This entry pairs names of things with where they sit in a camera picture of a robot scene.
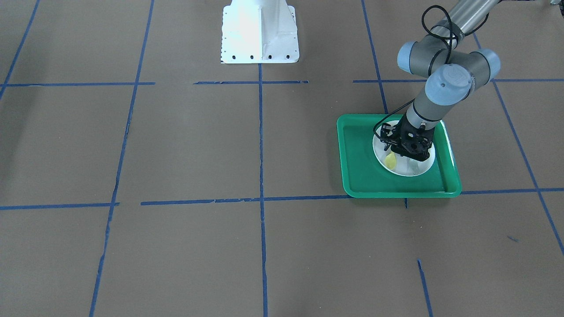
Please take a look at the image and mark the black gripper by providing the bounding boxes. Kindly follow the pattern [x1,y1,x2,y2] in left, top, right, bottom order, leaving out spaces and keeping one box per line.
[379,121,431,161]

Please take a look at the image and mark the yellow plastic spoon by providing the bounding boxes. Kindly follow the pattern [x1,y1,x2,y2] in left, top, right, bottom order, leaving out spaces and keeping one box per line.
[383,152,397,170]

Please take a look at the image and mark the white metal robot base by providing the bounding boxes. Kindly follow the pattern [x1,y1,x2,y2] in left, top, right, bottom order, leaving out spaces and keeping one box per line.
[220,0,300,64]

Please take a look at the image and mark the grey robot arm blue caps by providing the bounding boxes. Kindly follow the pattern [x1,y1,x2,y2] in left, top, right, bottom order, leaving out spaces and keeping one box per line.
[373,0,501,161]

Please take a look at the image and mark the pale green plastic fork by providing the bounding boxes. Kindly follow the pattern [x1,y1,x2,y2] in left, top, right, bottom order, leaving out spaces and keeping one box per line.
[409,159,421,175]

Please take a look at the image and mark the white round plate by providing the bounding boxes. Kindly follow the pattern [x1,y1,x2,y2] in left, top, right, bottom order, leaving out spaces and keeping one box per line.
[372,120,436,177]

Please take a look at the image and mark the green plastic tray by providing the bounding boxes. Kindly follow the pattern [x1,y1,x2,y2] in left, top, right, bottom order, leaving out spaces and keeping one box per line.
[337,114,463,198]

